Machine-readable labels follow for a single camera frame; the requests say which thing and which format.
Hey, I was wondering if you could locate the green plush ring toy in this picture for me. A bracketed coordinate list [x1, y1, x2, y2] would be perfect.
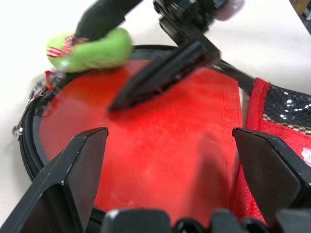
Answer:
[46, 28, 134, 73]

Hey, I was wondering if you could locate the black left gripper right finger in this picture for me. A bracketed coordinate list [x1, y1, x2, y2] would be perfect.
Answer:
[232, 127, 311, 225]

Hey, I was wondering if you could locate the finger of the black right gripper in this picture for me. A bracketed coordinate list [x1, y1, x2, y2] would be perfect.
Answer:
[75, 0, 141, 41]
[108, 40, 210, 113]

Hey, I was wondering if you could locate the red table tennis paddle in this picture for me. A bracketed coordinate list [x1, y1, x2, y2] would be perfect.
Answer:
[38, 59, 243, 228]

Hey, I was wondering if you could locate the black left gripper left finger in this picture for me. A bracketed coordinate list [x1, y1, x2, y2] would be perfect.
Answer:
[0, 126, 109, 233]

